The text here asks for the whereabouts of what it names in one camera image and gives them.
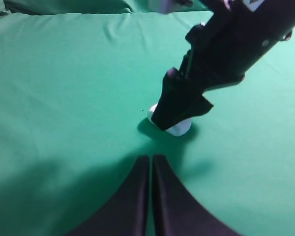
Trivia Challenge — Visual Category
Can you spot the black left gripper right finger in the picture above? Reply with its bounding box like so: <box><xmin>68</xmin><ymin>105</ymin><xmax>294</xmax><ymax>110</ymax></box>
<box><xmin>152</xmin><ymin>155</ymin><xmax>239</xmax><ymax>236</ymax></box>

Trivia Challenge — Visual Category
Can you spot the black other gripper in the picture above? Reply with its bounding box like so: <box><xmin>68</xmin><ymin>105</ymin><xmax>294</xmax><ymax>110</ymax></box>
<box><xmin>178</xmin><ymin>0</ymin><xmax>295</xmax><ymax>117</ymax></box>

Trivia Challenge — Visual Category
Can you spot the green tablecloth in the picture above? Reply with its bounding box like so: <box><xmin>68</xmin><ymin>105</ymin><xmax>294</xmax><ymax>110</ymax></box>
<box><xmin>0</xmin><ymin>11</ymin><xmax>295</xmax><ymax>236</ymax></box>

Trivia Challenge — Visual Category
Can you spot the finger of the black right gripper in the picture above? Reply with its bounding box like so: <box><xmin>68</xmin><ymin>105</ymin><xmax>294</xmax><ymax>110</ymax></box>
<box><xmin>152</xmin><ymin>67</ymin><xmax>200</xmax><ymax>131</ymax></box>

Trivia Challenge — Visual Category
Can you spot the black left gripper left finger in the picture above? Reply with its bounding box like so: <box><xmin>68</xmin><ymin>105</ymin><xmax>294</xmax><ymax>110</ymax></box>
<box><xmin>66</xmin><ymin>155</ymin><xmax>149</xmax><ymax>236</ymax></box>

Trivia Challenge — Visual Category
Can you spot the white earphone case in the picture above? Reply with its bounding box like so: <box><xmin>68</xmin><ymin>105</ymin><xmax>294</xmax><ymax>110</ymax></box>
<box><xmin>147</xmin><ymin>104</ymin><xmax>192</xmax><ymax>137</ymax></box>

